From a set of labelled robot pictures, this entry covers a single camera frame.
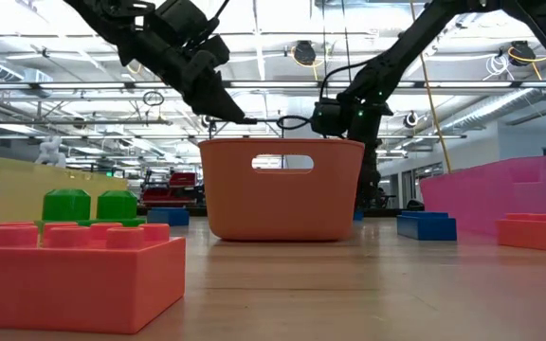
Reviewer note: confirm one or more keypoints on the red bin cart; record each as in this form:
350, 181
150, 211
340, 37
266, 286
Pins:
183, 180

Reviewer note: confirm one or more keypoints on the black camera stand frame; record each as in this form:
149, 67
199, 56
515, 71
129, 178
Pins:
249, 121

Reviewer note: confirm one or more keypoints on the green toy brick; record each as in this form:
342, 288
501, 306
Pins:
67, 206

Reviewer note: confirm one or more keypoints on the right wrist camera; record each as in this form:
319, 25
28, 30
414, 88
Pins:
327, 118

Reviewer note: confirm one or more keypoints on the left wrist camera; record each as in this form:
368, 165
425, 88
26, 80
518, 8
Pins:
178, 19

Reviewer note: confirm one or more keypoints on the pink translucent bin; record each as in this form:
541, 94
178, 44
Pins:
481, 194

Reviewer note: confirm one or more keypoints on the black background lump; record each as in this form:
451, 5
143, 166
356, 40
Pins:
415, 206

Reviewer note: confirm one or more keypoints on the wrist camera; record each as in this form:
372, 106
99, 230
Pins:
327, 118
178, 19

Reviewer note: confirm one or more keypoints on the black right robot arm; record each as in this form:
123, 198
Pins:
396, 61

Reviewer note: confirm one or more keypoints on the long ceiling light rail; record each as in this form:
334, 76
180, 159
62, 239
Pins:
273, 85

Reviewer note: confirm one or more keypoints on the orange plastic bin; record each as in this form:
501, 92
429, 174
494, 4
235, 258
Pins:
278, 203

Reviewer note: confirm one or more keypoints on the yellow translucent bin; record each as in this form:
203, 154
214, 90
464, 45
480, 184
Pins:
7, 194

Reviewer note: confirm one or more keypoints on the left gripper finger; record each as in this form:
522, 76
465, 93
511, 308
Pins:
216, 102

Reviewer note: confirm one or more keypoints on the white building column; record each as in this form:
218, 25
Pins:
296, 106

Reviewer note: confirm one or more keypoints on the orange toy brick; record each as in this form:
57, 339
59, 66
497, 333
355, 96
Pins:
538, 234
74, 284

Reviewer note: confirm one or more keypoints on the blue toy brick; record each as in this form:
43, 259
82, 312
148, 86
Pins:
358, 216
169, 217
427, 228

